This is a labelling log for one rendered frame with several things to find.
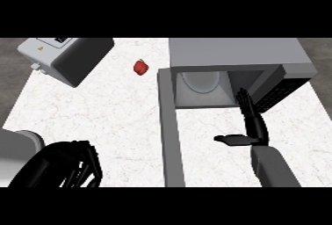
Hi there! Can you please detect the red bell pepper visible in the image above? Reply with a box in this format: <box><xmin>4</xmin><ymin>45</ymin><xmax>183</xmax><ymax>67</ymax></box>
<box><xmin>133</xmin><ymin>59</ymin><xmax>150</xmax><ymax>76</ymax></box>

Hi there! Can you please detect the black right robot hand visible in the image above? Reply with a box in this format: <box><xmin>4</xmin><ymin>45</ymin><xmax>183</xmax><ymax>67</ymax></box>
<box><xmin>212</xmin><ymin>87</ymin><xmax>270</xmax><ymax>147</ymax></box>

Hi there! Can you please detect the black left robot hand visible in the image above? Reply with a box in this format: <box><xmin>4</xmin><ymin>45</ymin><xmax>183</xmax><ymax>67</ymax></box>
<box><xmin>7</xmin><ymin>140</ymin><xmax>103</xmax><ymax>188</ymax></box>

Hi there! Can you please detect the grey microwave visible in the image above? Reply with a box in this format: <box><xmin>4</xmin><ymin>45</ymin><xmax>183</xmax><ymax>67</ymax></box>
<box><xmin>166</xmin><ymin>38</ymin><xmax>318</xmax><ymax>114</ymax></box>

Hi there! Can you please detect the grey microwave door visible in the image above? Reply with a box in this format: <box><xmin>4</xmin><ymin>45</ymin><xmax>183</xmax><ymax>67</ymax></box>
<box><xmin>156</xmin><ymin>68</ymin><xmax>187</xmax><ymax>188</ymax></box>

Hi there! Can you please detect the grey toaster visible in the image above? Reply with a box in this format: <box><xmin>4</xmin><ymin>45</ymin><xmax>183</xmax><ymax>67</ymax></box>
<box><xmin>16</xmin><ymin>38</ymin><xmax>115</xmax><ymax>89</ymax></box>

